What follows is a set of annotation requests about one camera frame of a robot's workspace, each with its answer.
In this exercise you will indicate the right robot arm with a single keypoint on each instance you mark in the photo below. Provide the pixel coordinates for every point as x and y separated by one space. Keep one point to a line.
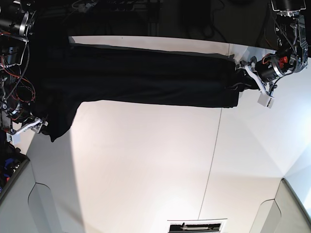
17 93

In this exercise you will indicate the grey bin with clothes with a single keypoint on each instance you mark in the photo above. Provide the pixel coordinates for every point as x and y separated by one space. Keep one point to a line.
12 163

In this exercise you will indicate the white label card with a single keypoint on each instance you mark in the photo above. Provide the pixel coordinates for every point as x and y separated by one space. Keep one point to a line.
197 226

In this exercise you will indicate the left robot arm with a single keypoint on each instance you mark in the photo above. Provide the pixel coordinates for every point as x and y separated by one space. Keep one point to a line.
290 57

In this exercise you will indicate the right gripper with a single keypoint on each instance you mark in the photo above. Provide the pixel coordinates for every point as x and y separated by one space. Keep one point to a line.
20 113

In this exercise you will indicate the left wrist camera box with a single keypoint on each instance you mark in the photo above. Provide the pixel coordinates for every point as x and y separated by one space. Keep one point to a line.
266 100

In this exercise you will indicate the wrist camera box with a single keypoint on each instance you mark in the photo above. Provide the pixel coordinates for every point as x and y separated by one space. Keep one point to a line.
266 100
13 138

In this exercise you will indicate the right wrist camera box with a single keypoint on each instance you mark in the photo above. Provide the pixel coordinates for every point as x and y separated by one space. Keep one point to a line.
13 138

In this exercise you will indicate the black printed t-shirt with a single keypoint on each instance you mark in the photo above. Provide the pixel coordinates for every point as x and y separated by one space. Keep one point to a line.
65 75

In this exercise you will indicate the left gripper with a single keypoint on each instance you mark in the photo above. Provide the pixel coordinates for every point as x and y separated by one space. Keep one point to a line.
264 72

